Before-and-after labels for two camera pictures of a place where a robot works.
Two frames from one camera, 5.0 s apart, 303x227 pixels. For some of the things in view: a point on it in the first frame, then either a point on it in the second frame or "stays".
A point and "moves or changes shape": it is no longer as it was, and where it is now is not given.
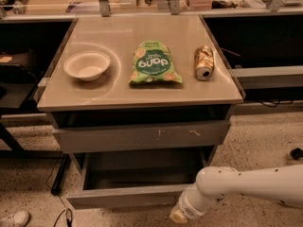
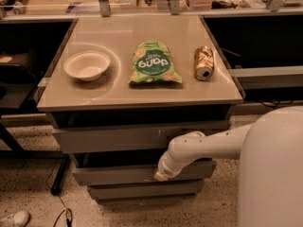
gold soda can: [204, 61] stays
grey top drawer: [98, 139] stays
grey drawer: [137, 177] moves or changes shape
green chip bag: [152, 64] stays
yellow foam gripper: [188, 209] -> [164, 169]
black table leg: [56, 189] stays
